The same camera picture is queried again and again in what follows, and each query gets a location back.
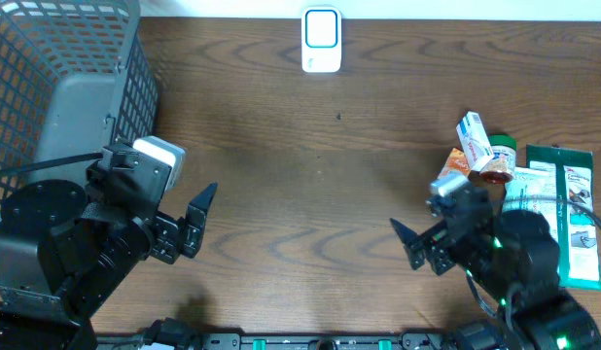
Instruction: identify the orange small carton box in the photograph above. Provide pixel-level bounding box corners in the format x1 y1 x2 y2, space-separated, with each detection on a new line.
438 148 471 179

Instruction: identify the green lid glass jar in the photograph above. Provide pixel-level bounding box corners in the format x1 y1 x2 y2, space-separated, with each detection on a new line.
479 134 517 184

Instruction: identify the teal white tissue pack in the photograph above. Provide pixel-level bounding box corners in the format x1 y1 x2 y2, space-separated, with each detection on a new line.
502 167 553 214

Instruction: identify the white Panadol medicine box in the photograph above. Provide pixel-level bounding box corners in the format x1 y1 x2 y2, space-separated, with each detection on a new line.
456 111 494 172

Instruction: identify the green white wipes packet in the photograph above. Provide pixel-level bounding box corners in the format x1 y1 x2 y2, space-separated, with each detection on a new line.
526 145 601 290

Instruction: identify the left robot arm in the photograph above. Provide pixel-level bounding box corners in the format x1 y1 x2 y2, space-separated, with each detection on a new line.
0 143 218 349

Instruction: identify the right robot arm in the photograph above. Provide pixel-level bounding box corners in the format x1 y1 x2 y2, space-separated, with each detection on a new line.
390 185 601 349

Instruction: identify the white barcode scanner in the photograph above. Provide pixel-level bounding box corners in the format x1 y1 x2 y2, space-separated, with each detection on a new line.
301 6 342 74

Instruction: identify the grey plastic mesh basket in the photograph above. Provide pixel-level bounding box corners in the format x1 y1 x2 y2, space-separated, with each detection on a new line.
0 0 161 215

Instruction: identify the black left camera cable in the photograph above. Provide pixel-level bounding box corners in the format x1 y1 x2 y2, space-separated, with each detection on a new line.
0 152 105 182

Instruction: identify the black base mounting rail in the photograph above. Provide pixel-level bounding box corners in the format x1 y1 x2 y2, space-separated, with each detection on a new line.
96 318 478 350

